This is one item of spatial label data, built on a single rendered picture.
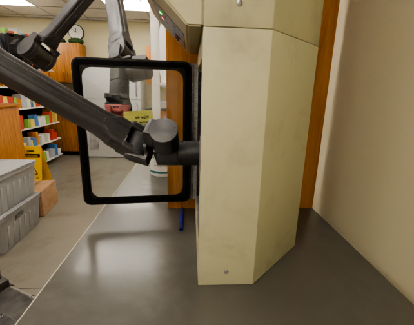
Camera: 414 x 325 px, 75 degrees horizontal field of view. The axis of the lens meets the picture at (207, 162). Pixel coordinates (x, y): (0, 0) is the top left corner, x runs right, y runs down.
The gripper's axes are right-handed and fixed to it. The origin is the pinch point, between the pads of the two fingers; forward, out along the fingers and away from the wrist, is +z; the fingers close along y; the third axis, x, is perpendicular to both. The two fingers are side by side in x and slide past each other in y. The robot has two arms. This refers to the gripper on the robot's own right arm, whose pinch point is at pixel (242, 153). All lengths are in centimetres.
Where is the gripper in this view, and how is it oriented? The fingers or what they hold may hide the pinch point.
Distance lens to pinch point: 63.5
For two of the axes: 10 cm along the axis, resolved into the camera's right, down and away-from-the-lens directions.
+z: 10.0, 0.0, 0.4
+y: -0.4, -2.5, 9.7
